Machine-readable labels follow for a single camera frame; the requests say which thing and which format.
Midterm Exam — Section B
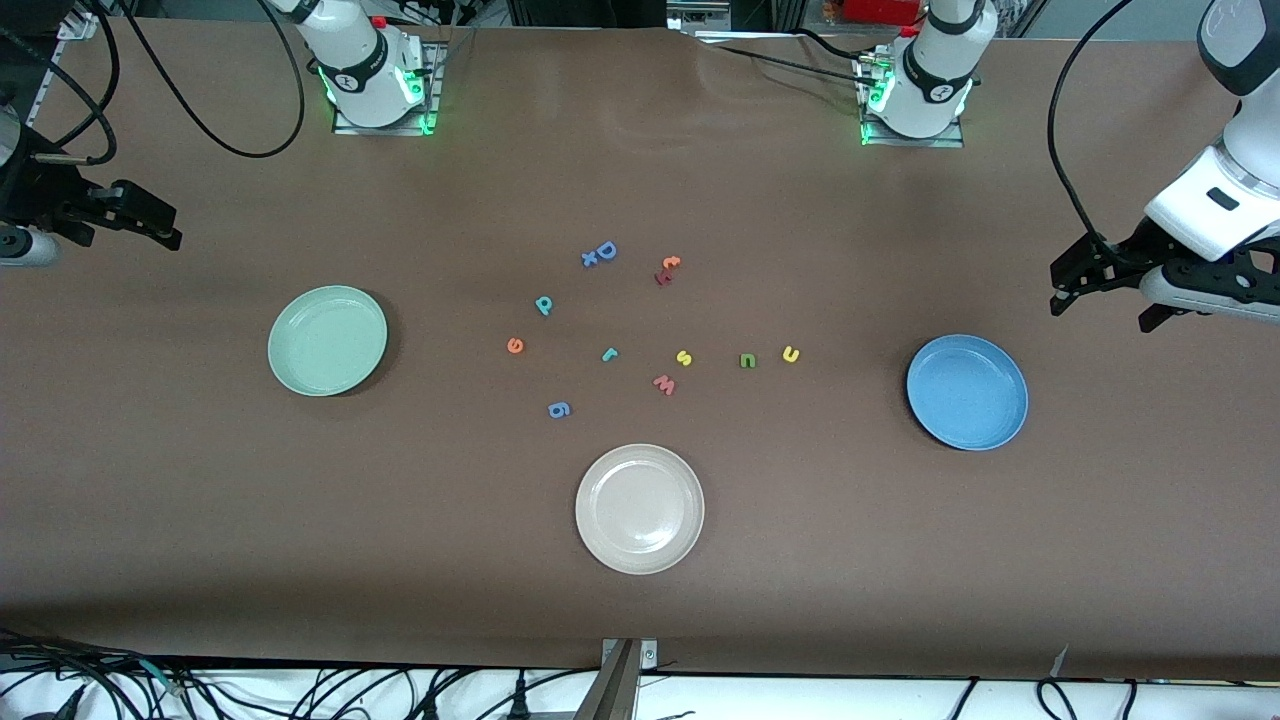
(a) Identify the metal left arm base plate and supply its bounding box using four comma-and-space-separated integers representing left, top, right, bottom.
855, 50, 966, 149

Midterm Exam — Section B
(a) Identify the mint green plate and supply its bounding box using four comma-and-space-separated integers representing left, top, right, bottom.
267, 285, 389, 398

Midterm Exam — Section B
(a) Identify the black power plug cable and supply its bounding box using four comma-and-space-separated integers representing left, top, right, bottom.
470, 672, 576, 720

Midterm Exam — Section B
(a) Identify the black base cable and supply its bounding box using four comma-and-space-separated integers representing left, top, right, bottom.
690, 28, 881, 86

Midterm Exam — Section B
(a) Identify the aluminium profile post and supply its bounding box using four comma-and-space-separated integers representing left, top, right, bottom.
572, 638, 659, 720

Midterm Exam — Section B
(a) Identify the looped black floor cable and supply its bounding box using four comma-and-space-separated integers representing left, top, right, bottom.
1037, 678, 1138, 720

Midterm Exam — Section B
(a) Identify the black equipment box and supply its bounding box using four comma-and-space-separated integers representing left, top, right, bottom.
505, 0, 669, 29

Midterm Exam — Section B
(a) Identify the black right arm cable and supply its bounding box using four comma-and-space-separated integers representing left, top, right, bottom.
0, 0, 308, 166

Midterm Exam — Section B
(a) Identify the red box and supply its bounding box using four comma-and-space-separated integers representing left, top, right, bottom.
845, 0, 931, 26

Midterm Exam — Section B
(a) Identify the beige plate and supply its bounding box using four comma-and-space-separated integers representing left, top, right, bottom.
575, 443, 706, 576

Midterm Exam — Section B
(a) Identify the blue plate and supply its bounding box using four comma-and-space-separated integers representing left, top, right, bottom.
906, 334, 1030, 452

